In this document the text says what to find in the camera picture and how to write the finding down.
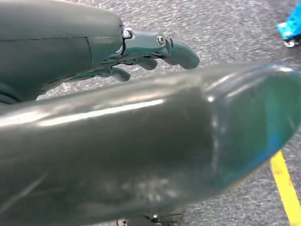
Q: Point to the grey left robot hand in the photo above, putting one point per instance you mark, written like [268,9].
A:
[59,46]

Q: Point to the blue metal shelf rack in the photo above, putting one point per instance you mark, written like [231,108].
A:
[293,25]

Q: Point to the yellow U-shaped tape marking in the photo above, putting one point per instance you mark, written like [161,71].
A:
[285,187]

